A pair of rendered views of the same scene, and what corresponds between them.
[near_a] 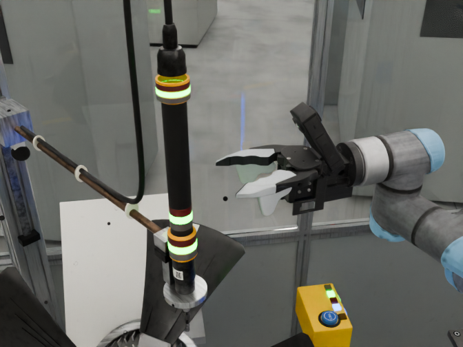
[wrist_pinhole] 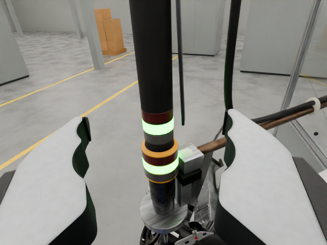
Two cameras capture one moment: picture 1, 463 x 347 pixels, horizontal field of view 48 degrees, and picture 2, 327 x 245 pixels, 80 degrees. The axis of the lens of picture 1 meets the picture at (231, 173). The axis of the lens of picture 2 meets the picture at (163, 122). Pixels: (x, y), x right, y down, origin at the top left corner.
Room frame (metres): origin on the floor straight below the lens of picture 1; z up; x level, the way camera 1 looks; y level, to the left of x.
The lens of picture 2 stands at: (0.69, -0.10, 1.72)
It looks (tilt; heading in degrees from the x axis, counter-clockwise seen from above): 32 degrees down; 109
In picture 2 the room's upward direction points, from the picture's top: 3 degrees counter-clockwise
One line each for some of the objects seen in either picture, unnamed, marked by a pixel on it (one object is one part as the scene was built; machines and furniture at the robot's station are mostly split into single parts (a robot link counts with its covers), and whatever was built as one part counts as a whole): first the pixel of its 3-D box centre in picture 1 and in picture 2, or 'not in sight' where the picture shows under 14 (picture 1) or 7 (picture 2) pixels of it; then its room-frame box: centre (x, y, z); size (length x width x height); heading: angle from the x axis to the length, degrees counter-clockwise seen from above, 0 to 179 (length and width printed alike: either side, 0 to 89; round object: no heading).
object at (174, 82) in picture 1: (173, 88); not in sight; (0.62, 0.07, 1.80); 0.04 x 0.04 x 0.03
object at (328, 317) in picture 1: (329, 318); not in sight; (0.92, -0.24, 1.08); 0.04 x 0.04 x 0.02
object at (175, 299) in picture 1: (180, 267); (169, 185); (0.63, 0.08, 1.50); 0.09 x 0.07 x 0.10; 44
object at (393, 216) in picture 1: (401, 210); not in sight; (0.73, -0.29, 1.54); 0.11 x 0.08 x 0.11; 31
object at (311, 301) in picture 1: (322, 319); not in sight; (0.97, -0.24, 1.02); 0.16 x 0.10 x 0.11; 9
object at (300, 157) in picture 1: (316, 174); not in sight; (0.69, -0.13, 1.63); 0.12 x 0.08 x 0.09; 109
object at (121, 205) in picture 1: (80, 174); (312, 108); (0.84, 0.29, 1.54); 0.54 x 0.01 x 0.01; 44
